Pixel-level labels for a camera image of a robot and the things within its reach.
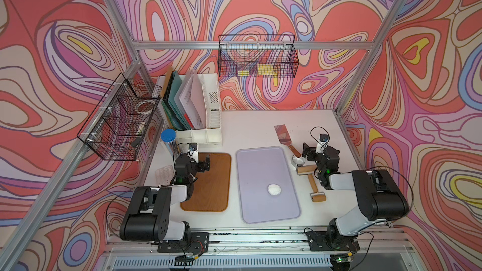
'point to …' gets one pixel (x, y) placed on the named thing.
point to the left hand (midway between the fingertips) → (200, 153)
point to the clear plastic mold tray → (164, 175)
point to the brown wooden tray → (211, 189)
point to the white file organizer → (211, 135)
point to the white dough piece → (274, 189)
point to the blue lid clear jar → (169, 137)
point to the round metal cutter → (298, 161)
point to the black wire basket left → (115, 128)
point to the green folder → (175, 119)
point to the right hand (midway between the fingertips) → (313, 147)
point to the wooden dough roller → (315, 196)
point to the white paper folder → (191, 100)
